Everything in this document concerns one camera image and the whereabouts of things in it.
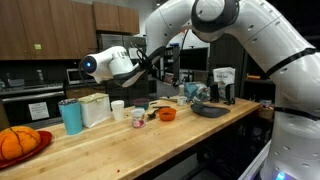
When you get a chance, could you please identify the stacked white cups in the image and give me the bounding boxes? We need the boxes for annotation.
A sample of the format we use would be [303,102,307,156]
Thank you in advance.
[110,99,126,121]

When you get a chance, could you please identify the purple and teal bowl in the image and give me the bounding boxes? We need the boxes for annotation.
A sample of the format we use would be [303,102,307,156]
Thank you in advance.
[132,97,151,111]

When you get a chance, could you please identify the small white mug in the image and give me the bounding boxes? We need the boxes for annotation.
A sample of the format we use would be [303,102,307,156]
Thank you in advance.
[176,95,188,107]

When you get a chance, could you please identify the orange bowl of beans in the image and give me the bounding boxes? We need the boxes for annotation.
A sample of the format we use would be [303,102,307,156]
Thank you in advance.
[157,107,177,122]

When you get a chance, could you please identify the black spoon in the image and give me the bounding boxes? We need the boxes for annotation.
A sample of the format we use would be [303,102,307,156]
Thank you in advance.
[146,106,162,120]

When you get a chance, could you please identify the blue crumpled plastic bag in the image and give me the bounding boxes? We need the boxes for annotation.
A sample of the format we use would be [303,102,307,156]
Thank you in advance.
[183,81,211,103]

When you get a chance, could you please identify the grey plastic dustpan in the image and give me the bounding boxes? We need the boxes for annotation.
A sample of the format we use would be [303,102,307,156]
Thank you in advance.
[189,102,231,119]

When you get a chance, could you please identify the black desktop speaker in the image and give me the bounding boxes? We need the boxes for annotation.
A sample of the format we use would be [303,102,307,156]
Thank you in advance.
[209,82,220,103]
[223,83,236,106]

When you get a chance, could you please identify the stainless steel refrigerator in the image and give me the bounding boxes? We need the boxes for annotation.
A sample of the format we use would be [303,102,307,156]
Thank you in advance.
[96,33,150,108]

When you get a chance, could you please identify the steel microwave oven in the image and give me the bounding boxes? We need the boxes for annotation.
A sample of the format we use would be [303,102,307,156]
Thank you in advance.
[65,68,101,85]

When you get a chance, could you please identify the teal metal tumbler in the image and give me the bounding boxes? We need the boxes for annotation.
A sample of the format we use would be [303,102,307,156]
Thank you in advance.
[57,98,84,136]

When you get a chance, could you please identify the wicker basket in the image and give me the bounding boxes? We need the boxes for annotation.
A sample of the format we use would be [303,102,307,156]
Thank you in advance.
[255,99,278,120]

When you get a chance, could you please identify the white sign on oven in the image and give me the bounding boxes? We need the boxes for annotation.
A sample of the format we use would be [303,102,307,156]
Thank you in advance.
[27,101,50,121]

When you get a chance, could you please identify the red plate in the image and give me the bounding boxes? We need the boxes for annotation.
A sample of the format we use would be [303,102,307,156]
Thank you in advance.
[0,130,53,170]

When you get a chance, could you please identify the black kitchen stove oven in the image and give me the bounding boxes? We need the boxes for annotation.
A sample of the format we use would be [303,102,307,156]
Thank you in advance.
[0,82,66,129]

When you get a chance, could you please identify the orange plush pumpkin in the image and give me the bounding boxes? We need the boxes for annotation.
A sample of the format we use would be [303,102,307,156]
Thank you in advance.
[0,125,42,162]

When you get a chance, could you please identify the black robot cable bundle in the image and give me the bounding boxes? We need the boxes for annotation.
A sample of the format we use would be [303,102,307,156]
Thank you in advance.
[129,28,191,72]

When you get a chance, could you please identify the brown wooden wall cabinets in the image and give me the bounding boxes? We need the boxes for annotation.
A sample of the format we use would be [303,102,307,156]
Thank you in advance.
[0,0,140,61]

